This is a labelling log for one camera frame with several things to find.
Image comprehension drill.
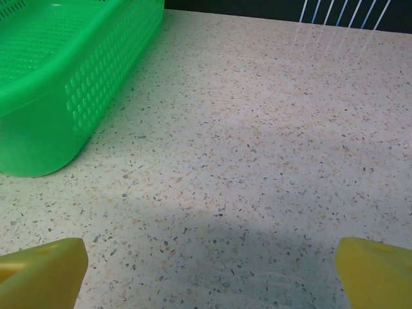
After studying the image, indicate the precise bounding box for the bright green plastic basket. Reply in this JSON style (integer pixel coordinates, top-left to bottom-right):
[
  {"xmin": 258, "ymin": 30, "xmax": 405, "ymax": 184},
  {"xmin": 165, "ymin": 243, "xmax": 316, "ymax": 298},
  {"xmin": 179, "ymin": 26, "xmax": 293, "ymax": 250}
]
[{"xmin": 0, "ymin": 0, "xmax": 165, "ymax": 178}]

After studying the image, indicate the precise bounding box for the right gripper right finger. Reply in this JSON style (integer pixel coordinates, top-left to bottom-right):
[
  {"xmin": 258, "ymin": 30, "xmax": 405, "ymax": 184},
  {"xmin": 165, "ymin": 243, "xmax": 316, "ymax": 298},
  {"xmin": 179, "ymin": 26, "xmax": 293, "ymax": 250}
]
[{"xmin": 335, "ymin": 236, "xmax": 412, "ymax": 309}]

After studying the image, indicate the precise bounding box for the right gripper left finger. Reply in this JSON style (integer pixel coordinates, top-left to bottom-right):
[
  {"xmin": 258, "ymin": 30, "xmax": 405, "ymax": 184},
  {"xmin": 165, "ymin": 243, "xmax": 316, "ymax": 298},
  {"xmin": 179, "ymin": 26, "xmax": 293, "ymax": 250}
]
[{"xmin": 0, "ymin": 237, "xmax": 89, "ymax": 309}]

